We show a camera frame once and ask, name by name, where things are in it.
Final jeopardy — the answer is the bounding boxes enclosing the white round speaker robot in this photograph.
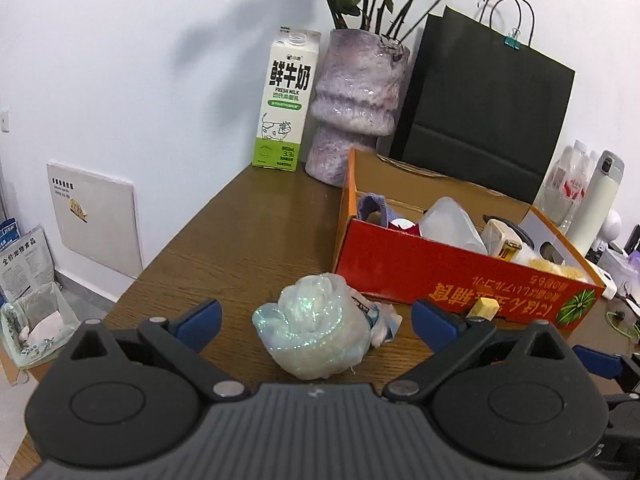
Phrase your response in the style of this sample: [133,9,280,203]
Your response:
[598,209,622,244]

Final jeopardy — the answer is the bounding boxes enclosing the iridescent plastic bag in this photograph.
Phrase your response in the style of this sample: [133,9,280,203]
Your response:
[252,273,402,380]

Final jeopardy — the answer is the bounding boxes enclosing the white wall socket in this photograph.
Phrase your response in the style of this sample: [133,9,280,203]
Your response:
[0,110,10,133]

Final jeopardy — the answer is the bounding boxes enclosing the white power bank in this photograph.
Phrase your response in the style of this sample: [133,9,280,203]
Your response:
[587,260,618,300]

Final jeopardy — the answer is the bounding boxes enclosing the teal binder clip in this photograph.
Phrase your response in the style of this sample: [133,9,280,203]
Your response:
[503,29,521,51]

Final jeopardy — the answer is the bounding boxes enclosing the clear cotton swab box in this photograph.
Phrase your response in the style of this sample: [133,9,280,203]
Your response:
[418,196,487,256]

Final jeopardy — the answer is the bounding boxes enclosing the clear water bottle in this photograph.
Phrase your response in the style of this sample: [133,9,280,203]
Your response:
[541,140,590,230]

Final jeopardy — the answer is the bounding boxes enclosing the pink wall charger plug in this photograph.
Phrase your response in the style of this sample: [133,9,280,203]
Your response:
[480,218,524,262]

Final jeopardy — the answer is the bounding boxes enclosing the red orange cardboard box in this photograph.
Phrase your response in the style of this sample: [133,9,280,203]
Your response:
[333,150,604,330]

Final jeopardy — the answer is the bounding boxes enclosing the black paper shopping bag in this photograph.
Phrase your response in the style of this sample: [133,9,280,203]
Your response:
[390,9,575,204]

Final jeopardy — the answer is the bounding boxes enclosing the green white milk carton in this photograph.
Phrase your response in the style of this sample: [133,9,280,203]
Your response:
[252,26,321,171]

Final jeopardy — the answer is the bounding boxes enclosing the green earphone cable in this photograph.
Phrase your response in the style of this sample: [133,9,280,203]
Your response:
[604,308,640,346]

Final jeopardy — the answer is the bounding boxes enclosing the lined waste bin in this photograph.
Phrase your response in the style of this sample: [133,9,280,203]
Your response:
[1,282,80,385]

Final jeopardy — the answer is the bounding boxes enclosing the white floral tin box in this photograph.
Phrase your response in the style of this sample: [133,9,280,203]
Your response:
[598,248,638,295]

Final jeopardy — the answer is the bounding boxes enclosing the yellow white plush toy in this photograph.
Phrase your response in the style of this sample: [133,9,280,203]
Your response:
[512,246,589,283]

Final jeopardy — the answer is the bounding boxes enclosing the purple ceramic vase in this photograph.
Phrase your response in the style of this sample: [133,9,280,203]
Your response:
[305,28,410,188]

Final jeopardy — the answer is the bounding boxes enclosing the yellow sponge cube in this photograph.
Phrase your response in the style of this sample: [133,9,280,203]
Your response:
[466,297,500,321]

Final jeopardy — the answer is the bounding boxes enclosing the white thermos bottle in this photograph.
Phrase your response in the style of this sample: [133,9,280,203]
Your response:
[566,151,625,256]

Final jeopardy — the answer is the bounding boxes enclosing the purple knitted cloth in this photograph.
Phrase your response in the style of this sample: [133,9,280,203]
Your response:
[357,193,400,228]

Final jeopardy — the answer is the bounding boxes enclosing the red artificial rose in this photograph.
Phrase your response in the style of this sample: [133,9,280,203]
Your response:
[388,218,420,235]

